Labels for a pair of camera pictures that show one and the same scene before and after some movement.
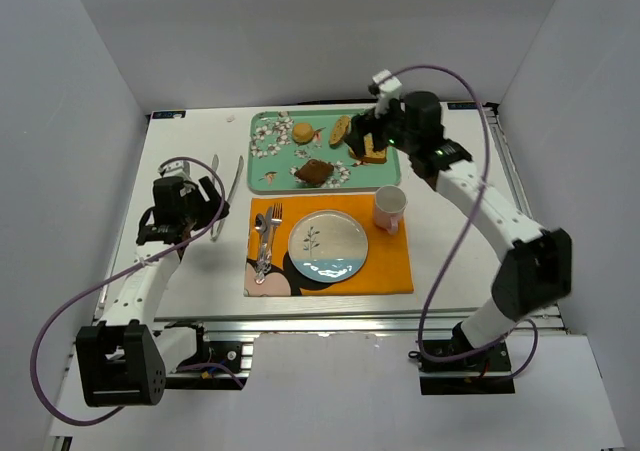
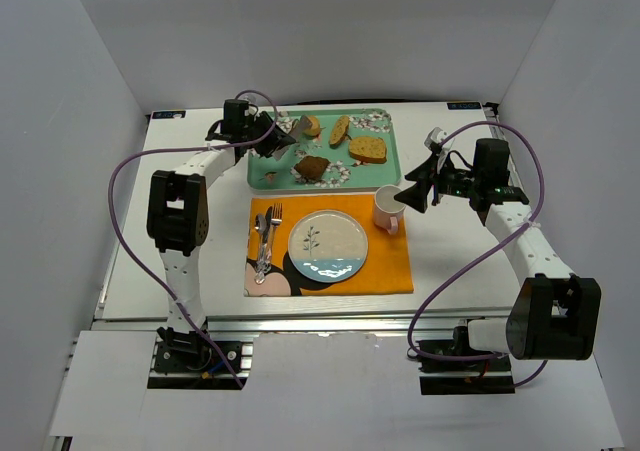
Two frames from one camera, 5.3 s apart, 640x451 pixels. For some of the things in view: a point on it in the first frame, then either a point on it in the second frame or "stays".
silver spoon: x=262 y=262 stays
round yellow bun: x=302 y=132 to x=315 y=128
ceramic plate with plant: x=328 y=245 stays
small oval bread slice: x=339 y=130 stays
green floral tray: x=289 y=152 stays
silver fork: x=276 y=221 stays
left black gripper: x=201 y=203 to x=270 y=134
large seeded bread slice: x=372 y=156 stays
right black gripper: x=363 y=128 to x=432 y=182
